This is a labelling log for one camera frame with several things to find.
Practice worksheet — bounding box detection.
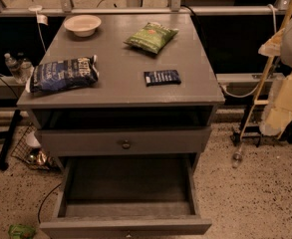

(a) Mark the white cable at right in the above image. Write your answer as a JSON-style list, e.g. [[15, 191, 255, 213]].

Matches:
[[219, 3, 279, 100]]

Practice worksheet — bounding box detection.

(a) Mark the black clamp base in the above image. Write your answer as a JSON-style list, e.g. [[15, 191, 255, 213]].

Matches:
[[230, 125, 263, 146]]

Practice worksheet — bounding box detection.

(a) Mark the dark blue rxbar wrapper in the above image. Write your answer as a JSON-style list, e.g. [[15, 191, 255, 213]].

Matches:
[[144, 70, 181, 87]]

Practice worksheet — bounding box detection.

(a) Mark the grey wooden drawer cabinet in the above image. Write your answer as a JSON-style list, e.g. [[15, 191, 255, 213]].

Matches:
[[16, 13, 226, 239]]

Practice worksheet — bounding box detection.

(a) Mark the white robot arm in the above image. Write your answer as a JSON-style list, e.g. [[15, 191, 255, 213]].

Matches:
[[258, 19, 292, 135]]

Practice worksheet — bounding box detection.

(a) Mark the clear plastic water bottle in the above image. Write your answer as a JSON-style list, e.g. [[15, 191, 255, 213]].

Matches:
[[4, 53, 23, 84]]

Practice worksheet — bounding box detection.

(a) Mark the green bag on floor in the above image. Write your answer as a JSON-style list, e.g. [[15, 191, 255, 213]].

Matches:
[[8, 224, 36, 239]]

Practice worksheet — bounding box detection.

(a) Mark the black floor cable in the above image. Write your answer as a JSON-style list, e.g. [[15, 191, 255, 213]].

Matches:
[[37, 182, 64, 225]]

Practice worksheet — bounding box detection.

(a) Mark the black wire basket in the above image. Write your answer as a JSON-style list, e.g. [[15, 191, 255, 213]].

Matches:
[[11, 125, 59, 170]]

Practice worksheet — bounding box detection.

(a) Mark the metal railing bar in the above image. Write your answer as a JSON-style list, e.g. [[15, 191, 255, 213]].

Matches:
[[0, 5, 292, 18]]

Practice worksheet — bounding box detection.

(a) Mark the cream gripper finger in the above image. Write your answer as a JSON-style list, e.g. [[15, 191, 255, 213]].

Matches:
[[259, 73, 292, 136], [258, 29, 284, 57]]

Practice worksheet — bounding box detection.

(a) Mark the closed grey upper drawer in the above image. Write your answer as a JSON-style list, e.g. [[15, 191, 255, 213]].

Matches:
[[36, 126, 211, 156]]

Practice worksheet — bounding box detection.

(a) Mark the black tripod leg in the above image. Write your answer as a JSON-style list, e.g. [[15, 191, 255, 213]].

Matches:
[[0, 110, 22, 171]]

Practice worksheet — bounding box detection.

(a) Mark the white shallow bowl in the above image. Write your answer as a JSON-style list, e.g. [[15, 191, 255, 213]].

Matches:
[[64, 15, 102, 37]]

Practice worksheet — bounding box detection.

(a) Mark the blue kettle chips bag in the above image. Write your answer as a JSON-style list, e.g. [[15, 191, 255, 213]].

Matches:
[[25, 55, 99, 93]]

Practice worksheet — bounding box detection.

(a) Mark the yellow wooden ladder frame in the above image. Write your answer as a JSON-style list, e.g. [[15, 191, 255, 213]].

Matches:
[[233, 0, 292, 142]]

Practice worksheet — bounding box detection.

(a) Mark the water bottle on floor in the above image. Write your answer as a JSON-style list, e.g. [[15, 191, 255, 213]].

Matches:
[[232, 143, 244, 168]]

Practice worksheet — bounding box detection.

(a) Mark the white hanging cable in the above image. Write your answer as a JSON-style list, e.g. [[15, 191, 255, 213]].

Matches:
[[27, 4, 50, 54]]

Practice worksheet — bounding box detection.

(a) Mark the green chips bag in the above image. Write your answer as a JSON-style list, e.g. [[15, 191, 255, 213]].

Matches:
[[125, 22, 178, 54]]

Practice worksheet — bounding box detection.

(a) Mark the open grey lower drawer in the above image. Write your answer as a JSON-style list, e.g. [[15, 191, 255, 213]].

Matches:
[[40, 154, 211, 239]]

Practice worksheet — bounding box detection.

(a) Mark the round brass drawer knob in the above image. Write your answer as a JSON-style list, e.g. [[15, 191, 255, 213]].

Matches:
[[122, 140, 131, 149]]

